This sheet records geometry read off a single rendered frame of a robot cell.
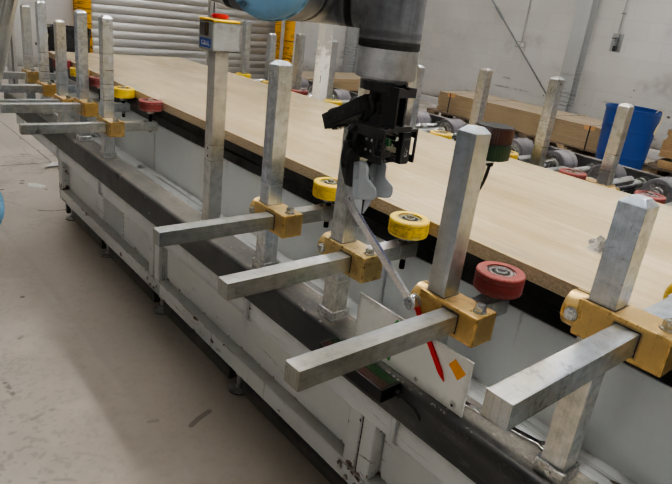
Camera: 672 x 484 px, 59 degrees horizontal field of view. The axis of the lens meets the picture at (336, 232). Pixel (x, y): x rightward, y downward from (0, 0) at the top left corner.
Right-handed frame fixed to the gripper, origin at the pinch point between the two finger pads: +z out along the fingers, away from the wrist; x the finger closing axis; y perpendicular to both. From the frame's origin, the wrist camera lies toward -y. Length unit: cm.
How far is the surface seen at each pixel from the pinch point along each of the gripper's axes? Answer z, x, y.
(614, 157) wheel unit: 3, 115, -13
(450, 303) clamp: 11.3, 5.7, 17.3
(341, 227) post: 8.5, 6.1, -10.1
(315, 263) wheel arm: 12.5, -2.6, -6.0
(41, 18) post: -13, 7, -209
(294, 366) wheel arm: 12.2, -24.4, 18.2
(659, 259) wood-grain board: 8, 54, 28
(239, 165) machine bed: 17, 28, -83
